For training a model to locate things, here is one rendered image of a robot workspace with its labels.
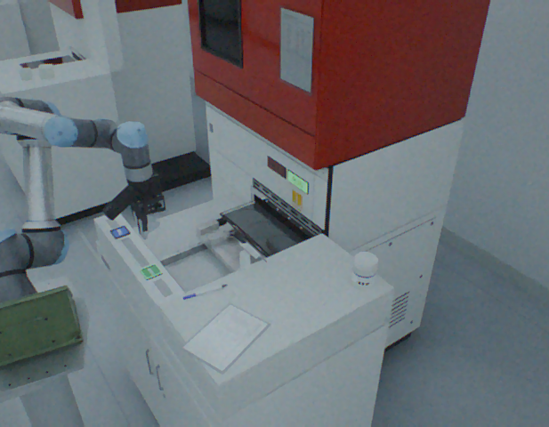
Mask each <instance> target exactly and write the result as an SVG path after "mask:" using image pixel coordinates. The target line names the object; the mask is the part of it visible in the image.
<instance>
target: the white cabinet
mask: <svg viewBox="0 0 549 427"><path fill-rule="evenodd" d="M96 246H97V244H96ZM97 250H98V254H99V257H100V262H101V267H102V271H103V275H104V278H105V282H106V286H107V289H108V293H109V299H110V303H111V307H112V310H113V314H114V318H115V321H116V325H117V331H118V337H119V342H120V346H121V350H122V353H123V357H124V361H125V367H126V369H127V371H128V372H129V374H130V376H131V377H132V378H133V380H134V382H135V383H136V385H137V387H138V388H139V390H140V392H141V394H142V396H143V398H144V400H145V402H146V403H147V404H148V406H149V408H150V410H151V412H152V414H153V415H154V416H155V418H156V419H157V422H158V424H159V425H160V426H161V427H371V424H372V419H373V413H374V408H375V400H376V394H377V389H378V384H379V380H380V369H381V365H382V359H383V350H384V345H385V340H386V335H387V331H388V325H389V322H387V323H385V324H383V325H381V326H380V327H378V328H377V329H376V330H374V331H373V332H371V333H369V334H365V335H364V336H362V337H360V338H359V339H358V340H357V341H355V342H353V343H351V344H350V345H348V346H346V347H345V348H343V349H341V350H339V351H338V352H336V353H335V354H333V355H332V356H331V357H329V358H327V359H323V360H322V361H320V362H319V363H317V364H316V365H314V366H312V367H310V368H309V369H308V370H306V371H304V372H303V373H301V374H299V375H298V376H296V377H294V378H293V379H291V380H289V381H288V382H286V383H283V384H281V385H280V386H279V387H277V388H275V389H274V390H272V391H270V392H268V393H266V394H265V395H263V396H261V397H260V398H259V399H258V400H256V401H254V402H252V403H251V404H249V405H246V406H244V407H242V408H240V409H239V410H238V411H237V412H235V413H233V414H232V415H229V416H228V417H226V418H224V419H223V420H220V419H219V417H218V416H217V415H216V413H215V412H214V409H213V408H212V407H211V405H210V404H209V403H208V402H207V400H206V399H205V397H204V396H203V394H202V393H201V391H200V390H199V388H198V387H197V385H196V384H195V383H194V382H193V381H192V380H191V379H190V375H189V374H188V372H187V371H186V370H185V368H184V367H183V365H182V363H181V362H180V360H179V359H178V358H176V357H175V355H174V353H173V352H172V351H171V349H170V348H169V346H168V345H167V343H166V340H164V339H163V338H162V336H161V335H160V334H159V333H158V332H157V330H156V328H155V327H154V326H153V325H152V323H151V322H150V321H149V319H148V317H147V316H146V314H145V313H144V312H143V310H141V306H140V305H139V303H138V302H137V301H136V300H135V299H134V297H133V295H132V294H131V292H130V291H129V290H128V288H127V287H126V286H125V284H124V283H123V281H122V280H121V279H120V277H119V276H118V274H117V272H116V271H115V269H114V268H113V266H112V265H111V263H110V262H109V261H108V260H107V258H106V257H105V255H104V254H103V252H102V251H101V249H100V248H99V247H98V246H97Z"/></svg>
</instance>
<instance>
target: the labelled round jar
mask: <svg viewBox="0 0 549 427"><path fill-rule="evenodd" d="M377 264H378V258H377V257H376V256H375V255H374V254H371V253H369V252H360V253H358V254H356V256H355V258H354V265H353V272H352V284H353V285H354V286H355V287H357V288H359V289H369V288H372V287H373V286H375V278H376V272H377Z"/></svg>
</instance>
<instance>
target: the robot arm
mask: <svg viewBox="0 0 549 427"><path fill-rule="evenodd" d="M0 133H3V134H9V135H16V139H17V143H19V144H20V145H21V146H22V152H23V166H24V182H25V196H26V211H27V222H26V223H25V224H24V225H23V226H22V234H17V233H18V232H17V231H16V229H7V230H0V303H3V302H8V301H10V300H14V299H18V298H21V297H24V296H28V295H30V294H35V293H38V291H37V290H36V289H35V287H34V286H33V284H31V282H30V281H29V279H28V273H27V270H29V269H34V268H40V267H50V266H52V265H54V264H58V263H61V262H64V260H65V259H66V258H67V256H68V253H69V238H68V237H67V233H66V232H65V231H63V230H61V225H60V224H59V223H58V222H56V221H55V215H54V200H53V185H52V154H51V146H52V145H53V146H59V147H63V148H65V147H80V148H100V149H111V150H113V151H115V152H116V153H118V154H120V155H121V158H122V163H123V166H124V171H125V177H126V181H127V184H128V186H126V187H125V188H124V189H122V190H121V191H120V192H119V193H118V194H117V196H116V197H115V198H113V199H112V200H111V201H110V202H109V203H108V204H107V205H106V206H105V207H104V208H103V209H102V211H103V213H104V214H105V215H106V216H107V217H108V218H109V219H111V220H112V221H114V220H115V219H116V218H117V216H118V215H119V214H121V213H122V212H123V211H124V210H125V209H126V208H127V207H128V206H131V210H132V214H133V218H134V220H135V223H136V226H137V228H138V231H139V233H140V235H141V238H144V239H147V238H148V235H149V233H150V232H152V231H153V230H155V229H157V228H159V226H160V222H159V221H155V219H156V218H155V216H154V215H150V214H155V213H162V212H164V211H165V210H166V208H165V201H164V207H163V205H162V204H161V203H160V202H159V201H161V200H164V194H163V193H162V191H161V186H160V180H159V174H158V173H156V172H155V171H154V170H152V166H151V162H150V156H149V144H148V136H147V134H146V130H145V126H144V125H143V124H142V123H141V122H134V121H128V122H124V123H122V124H118V123H116V122H115V121H113V120H111V119H107V118H97V119H95V120H93V119H83V118H69V117H62V116H61V113H60V111H59V110H58V108H56V106H55V105H54V104H52V103H51V102H49V101H43V100H32V99H26V98H18V97H0ZM160 195H161V196H160ZM160 207H163V208H160ZM159 208H160V209H159Z"/></svg>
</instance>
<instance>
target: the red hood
mask: <svg viewBox="0 0 549 427"><path fill-rule="evenodd" d="M490 3H491V0H188V7H189V17H190V45H191V55H192V65H193V74H194V85H195V94H196V95H197V96H199V97H200V98H202V99H204V100H205V101H207V102H209V103H210V104H212V105H213V106H214V107H216V108H217V109H219V110H220V111H222V112H223V113H225V114H226V115H228V116H229V117H233V118H235V119H236V120H237V121H238V122H240V123H241V124H242V125H244V126H246V127H247V128H249V129H251V130H252V131H254V132H255V133H257V134H259V135H261V137H263V138H264V139H265V140H266V141H270V142H272V143H273V144H275V145H276V146H278V147H280V148H281V149H283V150H284V151H285V152H286V153H288V154H289V155H291V156H292V157H294V158H296V159H298V160H299V161H301V162H302V163H304V164H305V165H308V166H309V167H310V168H312V169H313V170H315V171H317V170H319V169H321V168H324V167H327V166H329V165H335V164H337V163H340V162H343V161H345V160H347V159H350V158H353V157H356V156H358V155H361V154H364V153H366V152H369V151H371V150H374V149H378V148H381V147H382V146H385V145H387V144H390V143H393V142H395V141H402V140H405V139H406V138H408V137H411V136H414V135H416V134H419V133H423V132H425V131H428V130H430V129H432V128H435V127H437V126H440V125H444V124H446V123H449V122H452V121H454V120H456V119H458V118H464V117H465V115H466V110H467V107H468V102H469V99H470V94H471V91H472V84H473V79H474V71H475V69H476V64H477V60H478V56H479V52H480V46H481V41H482V38H483V33H484V29H485V26H486V21H487V17H488V10H489V6H490Z"/></svg>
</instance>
